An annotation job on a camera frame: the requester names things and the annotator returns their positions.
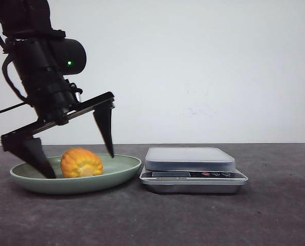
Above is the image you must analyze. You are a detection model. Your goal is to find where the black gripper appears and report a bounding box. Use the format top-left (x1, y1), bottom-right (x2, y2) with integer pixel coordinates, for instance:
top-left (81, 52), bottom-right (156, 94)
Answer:
top-left (1, 74), bottom-right (114, 178)

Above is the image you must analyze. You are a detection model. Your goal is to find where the yellow corn cob piece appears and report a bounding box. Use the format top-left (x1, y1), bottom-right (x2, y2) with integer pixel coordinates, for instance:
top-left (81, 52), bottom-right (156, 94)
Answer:
top-left (60, 148), bottom-right (103, 178)

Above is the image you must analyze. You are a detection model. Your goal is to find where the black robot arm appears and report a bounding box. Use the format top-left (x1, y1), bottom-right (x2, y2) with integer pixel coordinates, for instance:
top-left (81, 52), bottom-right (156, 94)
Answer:
top-left (0, 1), bottom-right (114, 178)

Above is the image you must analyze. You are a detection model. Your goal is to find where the light green oval plate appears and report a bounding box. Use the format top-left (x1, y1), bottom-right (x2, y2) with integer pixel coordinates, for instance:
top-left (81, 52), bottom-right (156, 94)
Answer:
top-left (10, 154), bottom-right (142, 194)

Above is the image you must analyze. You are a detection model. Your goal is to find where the silver digital kitchen scale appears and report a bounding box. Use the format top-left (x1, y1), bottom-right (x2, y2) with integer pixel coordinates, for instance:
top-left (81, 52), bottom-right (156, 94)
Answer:
top-left (140, 147), bottom-right (248, 194)

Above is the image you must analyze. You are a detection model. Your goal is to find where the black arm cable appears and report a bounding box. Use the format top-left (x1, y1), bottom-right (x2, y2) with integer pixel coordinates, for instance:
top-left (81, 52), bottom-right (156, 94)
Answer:
top-left (0, 15), bottom-right (30, 115)

